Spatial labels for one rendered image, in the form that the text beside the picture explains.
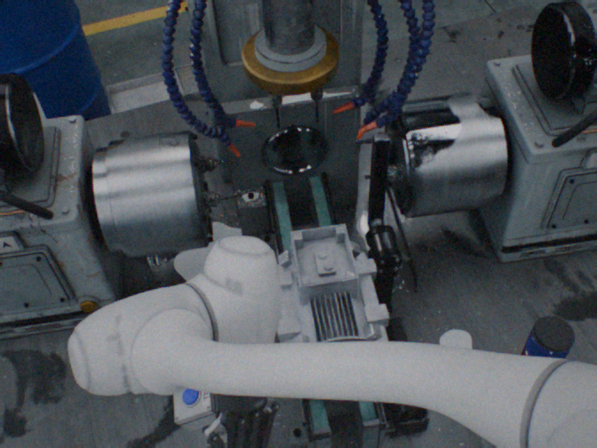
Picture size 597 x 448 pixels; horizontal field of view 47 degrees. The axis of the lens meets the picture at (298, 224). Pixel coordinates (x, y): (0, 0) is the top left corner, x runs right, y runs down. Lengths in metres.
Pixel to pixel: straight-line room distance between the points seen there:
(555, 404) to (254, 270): 0.44
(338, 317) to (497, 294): 0.52
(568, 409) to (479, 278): 1.06
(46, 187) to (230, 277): 0.58
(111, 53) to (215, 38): 2.18
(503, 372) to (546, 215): 0.96
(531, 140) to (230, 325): 0.76
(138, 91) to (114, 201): 1.44
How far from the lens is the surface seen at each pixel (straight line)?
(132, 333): 0.82
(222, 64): 1.53
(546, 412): 0.59
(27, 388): 1.59
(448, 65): 2.14
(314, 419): 1.31
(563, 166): 1.47
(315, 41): 1.28
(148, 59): 3.56
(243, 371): 0.73
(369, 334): 1.19
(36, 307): 1.57
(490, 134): 1.43
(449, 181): 1.41
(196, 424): 1.20
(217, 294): 0.89
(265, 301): 0.91
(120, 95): 2.77
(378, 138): 1.25
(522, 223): 1.57
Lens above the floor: 2.13
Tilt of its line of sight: 52 degrees down
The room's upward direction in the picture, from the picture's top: 4 degrees counter-clockwise
